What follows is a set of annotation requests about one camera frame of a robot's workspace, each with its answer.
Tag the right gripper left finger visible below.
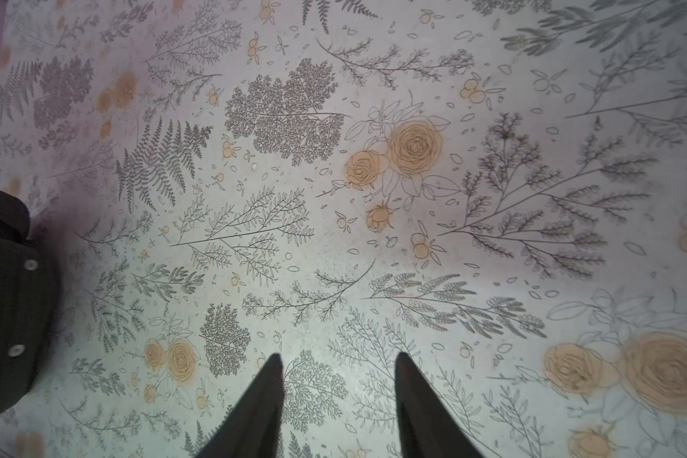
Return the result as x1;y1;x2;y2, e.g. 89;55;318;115
197;353;284;458

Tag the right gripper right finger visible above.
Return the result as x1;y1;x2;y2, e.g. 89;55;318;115
395;352;483;458

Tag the dark grey pinstripe shirt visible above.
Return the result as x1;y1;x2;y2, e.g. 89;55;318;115
0;191;60;414

